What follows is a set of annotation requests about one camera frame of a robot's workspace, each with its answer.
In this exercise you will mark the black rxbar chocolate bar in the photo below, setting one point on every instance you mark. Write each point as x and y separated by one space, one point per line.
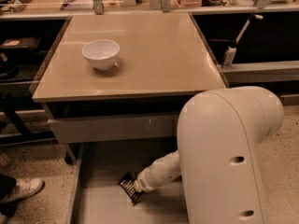
128 184

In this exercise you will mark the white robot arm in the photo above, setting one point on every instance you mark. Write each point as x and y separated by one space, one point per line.
218 132

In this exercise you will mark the grey drawer cabinet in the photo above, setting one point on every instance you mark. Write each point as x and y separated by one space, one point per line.
162 63

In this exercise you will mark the grey top drawer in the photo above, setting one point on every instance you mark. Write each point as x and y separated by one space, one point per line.
113 128

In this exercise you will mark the open grey middle drawer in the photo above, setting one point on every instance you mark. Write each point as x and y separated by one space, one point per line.
101 200

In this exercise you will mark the white ceramic bowl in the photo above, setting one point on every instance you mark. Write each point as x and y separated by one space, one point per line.
101 54

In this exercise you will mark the white bottle with black cap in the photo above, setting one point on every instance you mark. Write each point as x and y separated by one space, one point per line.
228 57

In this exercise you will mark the white rod tool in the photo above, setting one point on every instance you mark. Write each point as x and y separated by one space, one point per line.
251 18

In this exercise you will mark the black box on left shelf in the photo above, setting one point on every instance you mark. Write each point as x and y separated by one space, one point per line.
20 43

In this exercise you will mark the white sneaker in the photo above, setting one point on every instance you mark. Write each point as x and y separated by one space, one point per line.
12 189

